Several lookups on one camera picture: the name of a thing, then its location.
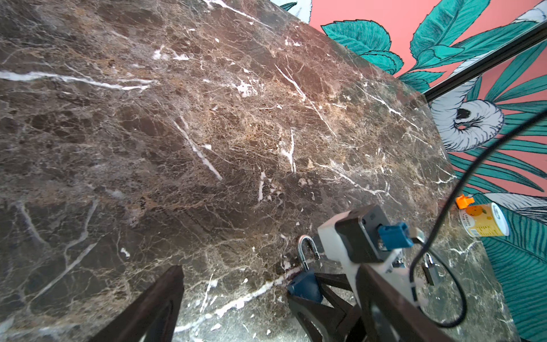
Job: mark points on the right black frame post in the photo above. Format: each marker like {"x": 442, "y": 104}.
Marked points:
{"x": 512, "y": 49}

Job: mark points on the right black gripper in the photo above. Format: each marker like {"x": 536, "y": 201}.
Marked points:
{"x": 334, "y": 319}

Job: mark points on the small orange object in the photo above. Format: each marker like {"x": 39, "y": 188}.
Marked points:
{"x": 464, "y": 202}

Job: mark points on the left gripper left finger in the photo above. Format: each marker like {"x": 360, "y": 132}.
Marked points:
{"x": 153, "y": 315}

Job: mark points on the blue padlock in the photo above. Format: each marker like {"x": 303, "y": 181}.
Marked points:
{"x": 305, "y": 284}

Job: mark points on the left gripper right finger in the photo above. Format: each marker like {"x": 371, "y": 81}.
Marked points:
{"x": 387, "y": 315}

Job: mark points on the black padlock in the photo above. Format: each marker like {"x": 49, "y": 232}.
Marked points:
{"x": 431, "y": 270}

